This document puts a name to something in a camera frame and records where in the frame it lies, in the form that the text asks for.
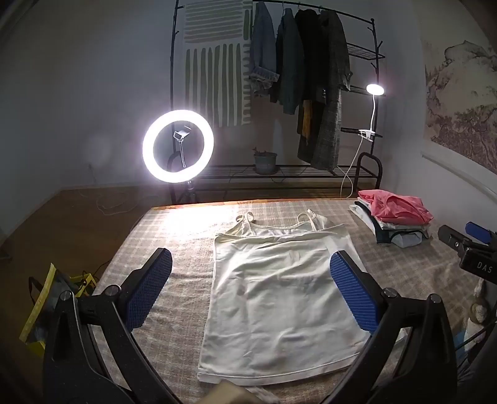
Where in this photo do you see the black coat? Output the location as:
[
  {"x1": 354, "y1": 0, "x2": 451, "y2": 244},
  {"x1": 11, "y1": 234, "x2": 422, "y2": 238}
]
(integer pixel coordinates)
[{"x1": 294, "y1": 8, "x2": 325, "y2": 164}]

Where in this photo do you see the round ring light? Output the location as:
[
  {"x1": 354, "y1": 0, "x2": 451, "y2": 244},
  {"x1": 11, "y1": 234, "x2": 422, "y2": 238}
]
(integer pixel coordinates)
[{"x1": 142, "y1": 109, "x2": 214, "y2": 183}]

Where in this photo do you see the white clip lamp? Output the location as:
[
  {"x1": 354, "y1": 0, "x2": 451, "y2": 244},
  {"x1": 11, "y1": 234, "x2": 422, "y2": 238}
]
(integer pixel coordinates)
[{"x1": 357, "y1": 83, "x2": 386, "y2": 140}]

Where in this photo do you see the green striped wall hanging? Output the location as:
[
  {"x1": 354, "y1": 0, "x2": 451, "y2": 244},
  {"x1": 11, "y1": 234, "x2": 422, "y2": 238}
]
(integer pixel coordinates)
[{"x1": 182, "y1": 0, "x2": 254, "y2": 128}]

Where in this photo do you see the yellow garment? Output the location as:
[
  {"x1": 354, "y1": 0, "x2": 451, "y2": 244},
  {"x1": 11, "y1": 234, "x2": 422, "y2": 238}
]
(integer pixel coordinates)
[{"x1": 297, "y1": 99, "x2": 314, "y2": 138}]

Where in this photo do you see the white camisole top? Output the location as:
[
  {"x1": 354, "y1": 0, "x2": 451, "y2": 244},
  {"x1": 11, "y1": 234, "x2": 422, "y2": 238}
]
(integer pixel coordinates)
[{"x1": 197, "y1": 209, "x2": 371, "y2": 386}]

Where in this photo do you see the white floor cable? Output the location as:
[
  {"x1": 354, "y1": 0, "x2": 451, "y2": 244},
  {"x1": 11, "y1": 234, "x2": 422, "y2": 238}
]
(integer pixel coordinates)
[{"x1": 92, "y1": 186, "x2": 146, "y2": 218}]

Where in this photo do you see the landscape wall poster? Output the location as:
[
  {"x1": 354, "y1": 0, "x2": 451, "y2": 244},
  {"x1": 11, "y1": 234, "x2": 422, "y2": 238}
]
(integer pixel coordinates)
[{"x1": 421, "y1": 37, "x2": 497, "y2": 154}]

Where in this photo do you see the black ring light stand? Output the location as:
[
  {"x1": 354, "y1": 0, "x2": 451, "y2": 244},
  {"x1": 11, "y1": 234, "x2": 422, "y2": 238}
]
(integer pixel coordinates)
[{"x1": 176, "y1": 181, "x2": 203, "y2": 203}]

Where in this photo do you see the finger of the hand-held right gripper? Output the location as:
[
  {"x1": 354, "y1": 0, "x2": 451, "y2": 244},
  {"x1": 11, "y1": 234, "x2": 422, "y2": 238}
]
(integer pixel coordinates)
[
  {"x1": 437, "y1": 224, "x2": 473, "y2": 254},
  {"x1": 465, "y1": 221, "x2": 497, "y2": 245}
]

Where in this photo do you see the dark green jacket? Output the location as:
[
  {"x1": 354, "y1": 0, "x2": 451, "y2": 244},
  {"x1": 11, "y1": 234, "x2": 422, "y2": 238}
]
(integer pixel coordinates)
[{"x1": 271, "y1": 8, "x2": 305, "y2": 116}]

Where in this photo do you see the white lamp cable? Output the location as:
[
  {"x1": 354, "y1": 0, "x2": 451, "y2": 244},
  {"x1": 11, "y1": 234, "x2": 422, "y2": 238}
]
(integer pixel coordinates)
[{"x1": 340, "y1": 136, "x2": 367, "y2": 198}]

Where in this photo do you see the black metal clothes rack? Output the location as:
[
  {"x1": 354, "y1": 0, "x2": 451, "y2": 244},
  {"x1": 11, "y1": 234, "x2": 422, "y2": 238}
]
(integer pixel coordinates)
[{"x1": 170, "y1": 0, "x2": 387, "y2": 203}]

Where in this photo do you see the blue denim jacket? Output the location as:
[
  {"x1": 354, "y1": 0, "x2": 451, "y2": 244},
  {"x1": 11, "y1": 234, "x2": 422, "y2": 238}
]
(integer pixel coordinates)
[{"x1": 248, "y1": 1, "x2": 280, "y2": 94}]

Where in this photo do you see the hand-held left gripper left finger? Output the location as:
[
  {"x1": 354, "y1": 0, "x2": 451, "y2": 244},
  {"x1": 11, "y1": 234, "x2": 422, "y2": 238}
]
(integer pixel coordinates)
[{"x1": 43, "y1": 247, "x2": 183, "y2": 404}]

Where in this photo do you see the phone holder on gooseneck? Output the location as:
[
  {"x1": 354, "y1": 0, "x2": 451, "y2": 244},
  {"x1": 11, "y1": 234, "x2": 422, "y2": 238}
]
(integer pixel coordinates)
[{"x1": 167, "y1": 125, "x2": 194, "y2": 169}]

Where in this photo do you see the potted plant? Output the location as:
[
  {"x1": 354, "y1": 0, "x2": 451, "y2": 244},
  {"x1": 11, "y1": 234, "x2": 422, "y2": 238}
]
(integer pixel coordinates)
[{"x1": 252, "y1": 147, "x2": 279, "y2": 175}]

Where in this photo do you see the dark folded garment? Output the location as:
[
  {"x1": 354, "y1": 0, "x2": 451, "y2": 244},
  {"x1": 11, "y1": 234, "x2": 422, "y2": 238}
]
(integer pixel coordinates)
[{"x1": 371, "y1": 218, "x2": 430, "y2": 246}]

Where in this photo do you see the black cable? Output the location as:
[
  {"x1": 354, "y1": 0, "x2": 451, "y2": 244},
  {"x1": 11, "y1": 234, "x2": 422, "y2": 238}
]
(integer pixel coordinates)
[{"x1": 458, "y1": 324, "x2": 497, "y2": 358}]

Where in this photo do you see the blue cloth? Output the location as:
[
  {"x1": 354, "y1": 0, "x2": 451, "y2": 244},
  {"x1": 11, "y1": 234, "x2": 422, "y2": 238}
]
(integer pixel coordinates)
[{"x1": 454, "y1": 329, "x2": 478, "y2": 355}]

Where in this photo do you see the pink folded garment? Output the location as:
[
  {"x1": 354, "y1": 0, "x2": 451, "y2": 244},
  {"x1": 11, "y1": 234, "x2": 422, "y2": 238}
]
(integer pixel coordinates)
[{"x1": 357, "y1": 189, "x2": 434, "y2": 227}]

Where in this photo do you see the yellow and black bag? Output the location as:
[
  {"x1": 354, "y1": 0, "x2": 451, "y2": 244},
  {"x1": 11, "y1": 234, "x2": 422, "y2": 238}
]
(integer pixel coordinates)
[{"x1": 19, "y1": 263, "x2": 98, "y2": 358}]

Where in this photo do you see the light grey folded garment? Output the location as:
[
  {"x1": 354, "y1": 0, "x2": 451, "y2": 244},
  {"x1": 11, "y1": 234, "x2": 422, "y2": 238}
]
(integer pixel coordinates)
[{"x1": 391, "y1": 229, "x2": 425, "y2": 248}]

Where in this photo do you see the tan object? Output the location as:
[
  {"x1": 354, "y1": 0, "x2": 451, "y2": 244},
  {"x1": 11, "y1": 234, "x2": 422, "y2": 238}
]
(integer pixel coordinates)
[{"x1": 202, "y1": 382, "x2": 255, "y2": 404}]

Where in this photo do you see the grey plaid coat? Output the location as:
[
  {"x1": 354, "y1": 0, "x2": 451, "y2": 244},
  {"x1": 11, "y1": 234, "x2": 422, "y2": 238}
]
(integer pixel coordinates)
[{"x1": 311, "y1": 10, "x2": 353, "y2": 171}]

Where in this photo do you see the white folded garment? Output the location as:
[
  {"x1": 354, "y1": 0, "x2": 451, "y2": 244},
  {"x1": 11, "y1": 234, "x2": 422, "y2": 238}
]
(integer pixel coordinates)
[{"x1": 349, "y1": 200, "x2": 389, "y2": 234}]

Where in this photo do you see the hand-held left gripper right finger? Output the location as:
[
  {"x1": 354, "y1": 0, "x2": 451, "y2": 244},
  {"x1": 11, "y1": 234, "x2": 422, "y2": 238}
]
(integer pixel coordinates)
[{"x1": 322, "y1": 250, "x2": 459, "y2": 404}]

